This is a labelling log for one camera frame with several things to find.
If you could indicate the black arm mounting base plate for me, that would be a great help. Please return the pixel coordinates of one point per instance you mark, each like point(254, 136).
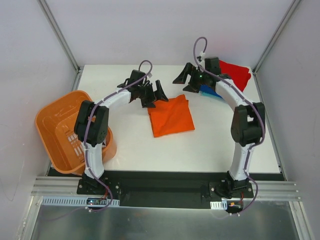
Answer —
point(152, 189)

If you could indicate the folded blue t shirt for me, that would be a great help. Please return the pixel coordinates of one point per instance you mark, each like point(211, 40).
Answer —
point(207, 89)

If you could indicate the aluminium frame post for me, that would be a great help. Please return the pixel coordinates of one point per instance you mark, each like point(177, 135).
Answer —
point(277, 33)
point(59, 34)

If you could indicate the orange plastic laundry basket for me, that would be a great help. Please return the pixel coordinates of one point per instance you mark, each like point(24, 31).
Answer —
point(55, 124)

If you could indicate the folded teal t shirt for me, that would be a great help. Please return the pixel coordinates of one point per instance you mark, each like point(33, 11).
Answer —
point(206, 94)

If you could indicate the left white slotted cable duct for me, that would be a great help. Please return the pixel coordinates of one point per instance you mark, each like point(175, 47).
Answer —
point(91, 202)

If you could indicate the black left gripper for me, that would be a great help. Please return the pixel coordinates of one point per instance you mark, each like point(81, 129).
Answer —
point(151, 93)

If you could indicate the left aluminium frame post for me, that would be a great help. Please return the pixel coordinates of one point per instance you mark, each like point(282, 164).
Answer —
point(59, 34)

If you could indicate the right white slotted cable duct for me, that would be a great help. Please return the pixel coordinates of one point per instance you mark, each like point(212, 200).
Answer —
point(219, 205)

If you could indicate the orange t shirt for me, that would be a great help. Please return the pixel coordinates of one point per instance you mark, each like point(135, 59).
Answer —
point(171, 117)

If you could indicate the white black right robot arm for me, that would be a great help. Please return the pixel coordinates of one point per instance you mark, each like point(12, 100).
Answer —
point(248, 122)

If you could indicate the aluminium extrusion rail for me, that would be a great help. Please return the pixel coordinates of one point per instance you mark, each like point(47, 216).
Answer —
point(67, 187)

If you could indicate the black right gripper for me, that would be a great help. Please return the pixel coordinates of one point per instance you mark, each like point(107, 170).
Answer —
point(193, 79)

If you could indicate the folded red t shirt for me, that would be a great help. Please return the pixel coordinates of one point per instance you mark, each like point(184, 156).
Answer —
point(239, 74)

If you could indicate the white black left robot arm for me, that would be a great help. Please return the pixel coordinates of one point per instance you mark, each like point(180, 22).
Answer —
point(92, 122)

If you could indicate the white slotted cable duct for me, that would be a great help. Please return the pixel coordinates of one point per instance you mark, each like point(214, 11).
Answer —
point(219, 205)
point(91, 202)

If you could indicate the right aluminium frame post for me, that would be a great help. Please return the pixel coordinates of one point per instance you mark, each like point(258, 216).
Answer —
point(277, 33)

